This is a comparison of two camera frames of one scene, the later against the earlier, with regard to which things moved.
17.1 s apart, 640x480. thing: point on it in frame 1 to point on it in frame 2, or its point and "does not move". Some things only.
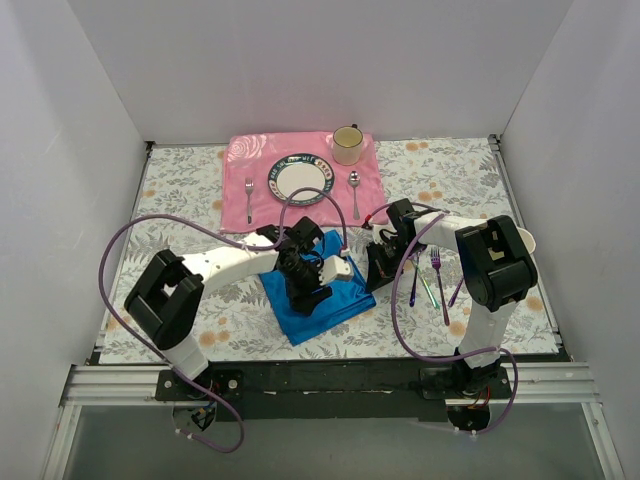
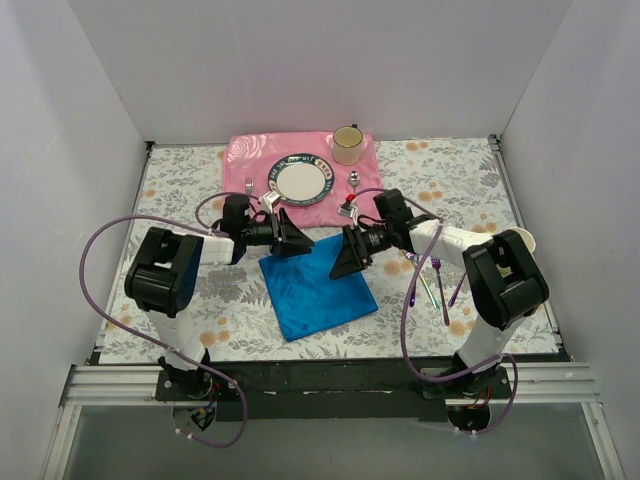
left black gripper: (304, 290) to (278, 232)
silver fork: (249, 187) does not move
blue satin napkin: (348, 297) does not move
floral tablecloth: (426, 316) does not move
